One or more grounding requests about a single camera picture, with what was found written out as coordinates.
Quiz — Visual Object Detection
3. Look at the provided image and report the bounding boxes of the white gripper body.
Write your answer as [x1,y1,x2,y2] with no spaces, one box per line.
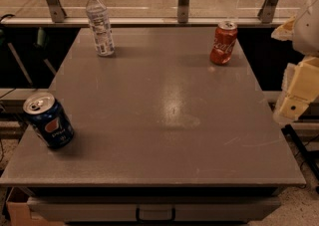
[293,0,319,56]

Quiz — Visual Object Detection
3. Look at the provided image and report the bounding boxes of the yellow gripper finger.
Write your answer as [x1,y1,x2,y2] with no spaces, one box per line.
[273,56,319,123]
[271,16,296,41]

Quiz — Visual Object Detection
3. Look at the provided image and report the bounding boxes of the blue pepsi can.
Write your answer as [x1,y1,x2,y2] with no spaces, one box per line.
[23,92,74,148]

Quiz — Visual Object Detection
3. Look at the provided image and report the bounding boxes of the cardboard box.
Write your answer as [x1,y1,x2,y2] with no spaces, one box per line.
[6,188,65,226]

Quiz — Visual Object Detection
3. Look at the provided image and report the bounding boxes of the grey table drawer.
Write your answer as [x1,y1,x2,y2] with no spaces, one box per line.
[27,197,280,223]

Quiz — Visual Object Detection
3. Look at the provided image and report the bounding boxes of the clear plastic water bottle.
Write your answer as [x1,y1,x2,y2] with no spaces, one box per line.
[86,0,115,57]

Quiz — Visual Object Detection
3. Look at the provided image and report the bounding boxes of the black drawer handle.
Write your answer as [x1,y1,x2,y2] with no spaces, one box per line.
[136,204,175,223]

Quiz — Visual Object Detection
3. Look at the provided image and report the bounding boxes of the black stand leg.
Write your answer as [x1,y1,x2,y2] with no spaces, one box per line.
[282,124,319,181]

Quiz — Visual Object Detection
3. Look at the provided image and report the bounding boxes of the red coke can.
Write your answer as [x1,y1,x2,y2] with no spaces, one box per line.
[210,21,237,65]

